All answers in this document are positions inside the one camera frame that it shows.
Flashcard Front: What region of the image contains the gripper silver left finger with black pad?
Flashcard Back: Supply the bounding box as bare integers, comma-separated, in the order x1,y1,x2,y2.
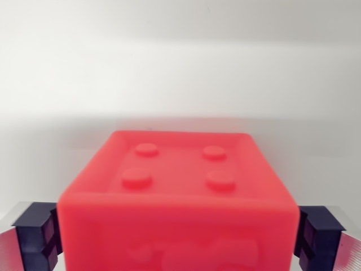
0,200,65,271

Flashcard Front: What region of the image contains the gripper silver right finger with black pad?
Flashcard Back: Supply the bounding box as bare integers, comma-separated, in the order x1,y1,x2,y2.
294,205,361,271

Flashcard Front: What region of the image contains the red studded cube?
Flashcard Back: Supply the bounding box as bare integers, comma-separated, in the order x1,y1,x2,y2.
57,129,301,271

